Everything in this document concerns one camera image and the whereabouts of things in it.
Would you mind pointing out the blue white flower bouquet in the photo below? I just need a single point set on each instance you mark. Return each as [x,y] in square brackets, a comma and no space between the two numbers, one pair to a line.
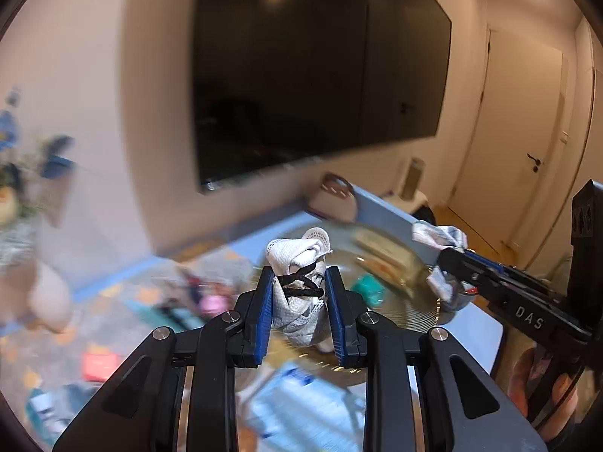
[23,169]

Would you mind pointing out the white handbag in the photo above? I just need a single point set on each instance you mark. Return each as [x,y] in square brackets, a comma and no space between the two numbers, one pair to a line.
[329,202]

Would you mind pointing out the white grey baby shoe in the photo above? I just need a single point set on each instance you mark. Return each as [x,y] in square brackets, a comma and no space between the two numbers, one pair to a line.
[294,254]

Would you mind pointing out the black television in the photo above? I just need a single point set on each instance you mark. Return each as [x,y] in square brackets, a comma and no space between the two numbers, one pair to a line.
[306,80]

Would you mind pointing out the white ribbed vase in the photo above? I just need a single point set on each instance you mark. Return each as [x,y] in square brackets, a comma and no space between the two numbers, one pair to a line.
[49,296]

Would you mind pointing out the person's right hand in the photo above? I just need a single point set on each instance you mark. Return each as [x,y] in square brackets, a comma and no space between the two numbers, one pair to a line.
[560,400]

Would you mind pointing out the round gold tray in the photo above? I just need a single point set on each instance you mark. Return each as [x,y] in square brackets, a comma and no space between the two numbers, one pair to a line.
[405,310]

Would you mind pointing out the blue white plastic packet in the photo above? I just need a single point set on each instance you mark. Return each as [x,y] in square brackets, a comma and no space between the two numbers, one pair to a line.
[56,409]
[301,405]

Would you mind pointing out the white door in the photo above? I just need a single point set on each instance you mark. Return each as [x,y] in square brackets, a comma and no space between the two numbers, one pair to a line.
[513,127]

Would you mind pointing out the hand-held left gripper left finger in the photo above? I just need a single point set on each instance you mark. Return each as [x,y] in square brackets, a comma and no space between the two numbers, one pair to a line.
[265,310]

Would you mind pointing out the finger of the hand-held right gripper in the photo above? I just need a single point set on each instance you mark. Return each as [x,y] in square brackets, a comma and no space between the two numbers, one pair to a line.
[490,264]
[464,270]

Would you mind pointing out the green packet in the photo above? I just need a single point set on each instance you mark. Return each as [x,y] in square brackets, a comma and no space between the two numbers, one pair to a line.
[370,291]

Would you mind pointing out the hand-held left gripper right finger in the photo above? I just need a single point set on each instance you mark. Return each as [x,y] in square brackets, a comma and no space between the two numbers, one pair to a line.
[335,315]

